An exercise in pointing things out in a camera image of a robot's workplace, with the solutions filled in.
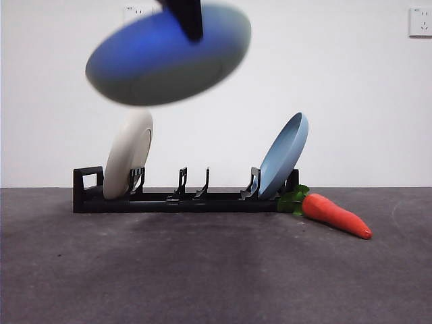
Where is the green plate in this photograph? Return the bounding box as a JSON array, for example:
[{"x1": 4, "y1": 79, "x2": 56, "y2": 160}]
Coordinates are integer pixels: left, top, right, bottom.
[{"x1": 84, "y1": 2, "x2": 252, "y2": 108}]

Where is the orange carrot with green leaves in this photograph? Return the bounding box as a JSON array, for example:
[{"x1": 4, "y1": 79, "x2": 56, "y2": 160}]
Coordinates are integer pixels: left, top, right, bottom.
[{"x1": 276, "y1": 184, "x2": 373, "y2": 241}]

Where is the white plate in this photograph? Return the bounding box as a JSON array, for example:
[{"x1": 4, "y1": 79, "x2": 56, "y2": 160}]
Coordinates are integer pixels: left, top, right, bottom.
[{"x1": 103, "y1": 108, "x2": 155, "y2": 200}]

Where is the blue plate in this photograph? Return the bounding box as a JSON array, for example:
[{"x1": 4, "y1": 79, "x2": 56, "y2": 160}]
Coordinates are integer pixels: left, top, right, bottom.
[{"x1": 259, "y1": 112, "x2": 309, "y2": 200}]

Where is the black plate rack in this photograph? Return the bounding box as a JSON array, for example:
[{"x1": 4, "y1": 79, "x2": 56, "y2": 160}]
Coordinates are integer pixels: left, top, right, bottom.
[{"x1": 72, "y1": 165, "x2": 300, "y2": 214}]

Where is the white wall socket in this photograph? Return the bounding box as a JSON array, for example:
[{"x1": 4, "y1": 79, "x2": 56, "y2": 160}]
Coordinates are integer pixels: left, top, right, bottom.
[
  {"x1": 123, "y1": 4, "x2": 155, "y2": 32},
  {"x1": 408, "y1": 7, "x2": 432, "y2": 38}
]

